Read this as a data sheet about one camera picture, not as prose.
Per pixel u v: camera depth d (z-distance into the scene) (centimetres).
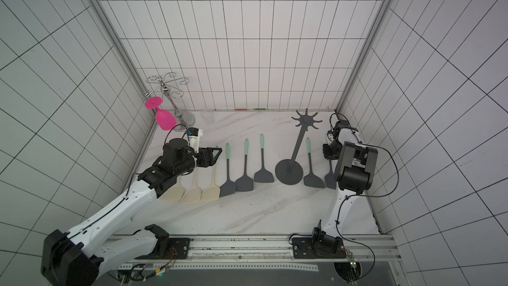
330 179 90
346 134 70
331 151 88
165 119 90
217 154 73
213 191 86
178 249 73
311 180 90
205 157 67
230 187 87
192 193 86
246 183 88
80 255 38
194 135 67
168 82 93
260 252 73
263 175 93
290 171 93
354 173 54
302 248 73
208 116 111
